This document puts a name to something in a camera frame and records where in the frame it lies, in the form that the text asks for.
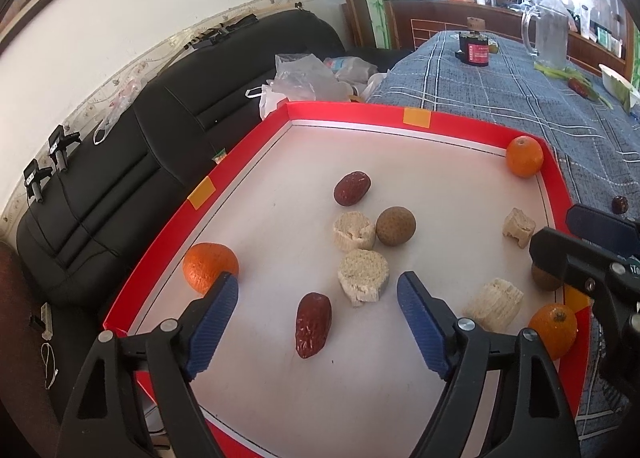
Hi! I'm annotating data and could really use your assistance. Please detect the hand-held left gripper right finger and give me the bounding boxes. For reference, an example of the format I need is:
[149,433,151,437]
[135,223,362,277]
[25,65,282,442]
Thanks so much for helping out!
[396,271,583,458]

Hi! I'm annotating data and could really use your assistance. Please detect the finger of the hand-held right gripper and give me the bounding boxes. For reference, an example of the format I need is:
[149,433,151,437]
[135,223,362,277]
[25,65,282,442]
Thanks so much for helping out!
[567,204,640,256]
[529,228,626,296]

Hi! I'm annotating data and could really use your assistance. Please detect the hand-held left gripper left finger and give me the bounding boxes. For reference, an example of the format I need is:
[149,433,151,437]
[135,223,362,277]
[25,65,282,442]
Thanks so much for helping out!
[62,272,240,458]

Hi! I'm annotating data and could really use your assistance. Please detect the brown longan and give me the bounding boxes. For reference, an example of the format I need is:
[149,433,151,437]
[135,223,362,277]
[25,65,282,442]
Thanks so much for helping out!
[531,263,565,292]
[375,206,416,247]

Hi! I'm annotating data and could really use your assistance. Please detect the orange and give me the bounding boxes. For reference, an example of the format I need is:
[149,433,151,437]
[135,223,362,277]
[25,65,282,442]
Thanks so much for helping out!
[528,303,578,360]
[182,242,240,295]
[505,135,544,179]

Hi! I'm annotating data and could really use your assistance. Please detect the pale beige food cube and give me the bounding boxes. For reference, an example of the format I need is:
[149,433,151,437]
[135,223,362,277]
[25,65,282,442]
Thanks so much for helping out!
[462,278,525,333]
[502,208,537,249]
[332,210,377,253]
[337,249,390,307]

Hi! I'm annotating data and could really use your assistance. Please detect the red cardboard box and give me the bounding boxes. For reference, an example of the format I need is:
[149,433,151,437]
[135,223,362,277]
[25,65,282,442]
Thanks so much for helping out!
[102,100,592,458]

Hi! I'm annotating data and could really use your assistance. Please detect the white bowl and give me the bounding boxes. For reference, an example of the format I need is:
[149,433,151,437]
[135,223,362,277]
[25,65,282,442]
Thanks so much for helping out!
[599,64,640,106]

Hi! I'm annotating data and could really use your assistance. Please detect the green vegetable stalks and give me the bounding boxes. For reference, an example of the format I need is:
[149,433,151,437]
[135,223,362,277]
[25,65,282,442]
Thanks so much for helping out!
[534,60,616,108]

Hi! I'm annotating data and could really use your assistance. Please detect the black leather sofa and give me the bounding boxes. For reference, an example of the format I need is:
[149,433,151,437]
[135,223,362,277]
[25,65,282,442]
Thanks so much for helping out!
[15,10,401,319]

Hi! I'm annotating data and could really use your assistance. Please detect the glass mug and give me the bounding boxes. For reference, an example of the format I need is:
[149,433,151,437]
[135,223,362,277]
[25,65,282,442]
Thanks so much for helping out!
[521,5,572,69]

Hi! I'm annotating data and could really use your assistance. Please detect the dark jar with red label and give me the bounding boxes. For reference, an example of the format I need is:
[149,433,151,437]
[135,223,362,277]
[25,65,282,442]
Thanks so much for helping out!
[455,18,493,67]

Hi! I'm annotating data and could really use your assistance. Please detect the black gadget with white label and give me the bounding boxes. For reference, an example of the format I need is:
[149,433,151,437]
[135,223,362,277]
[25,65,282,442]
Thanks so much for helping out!
[47,125,82,173]
[24,160,53,203]

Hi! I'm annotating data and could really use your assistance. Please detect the clear plastic bag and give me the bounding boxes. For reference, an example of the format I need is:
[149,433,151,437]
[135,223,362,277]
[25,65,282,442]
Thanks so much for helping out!
[245,54,351,121]

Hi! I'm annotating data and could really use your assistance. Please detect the plastic bag with blue print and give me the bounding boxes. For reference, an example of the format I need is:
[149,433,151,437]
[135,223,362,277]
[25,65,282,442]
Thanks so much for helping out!
[322,56,378,88]

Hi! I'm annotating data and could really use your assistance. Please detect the white cord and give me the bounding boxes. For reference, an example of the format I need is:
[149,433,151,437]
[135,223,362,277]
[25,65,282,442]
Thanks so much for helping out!
[41,343,58,389]

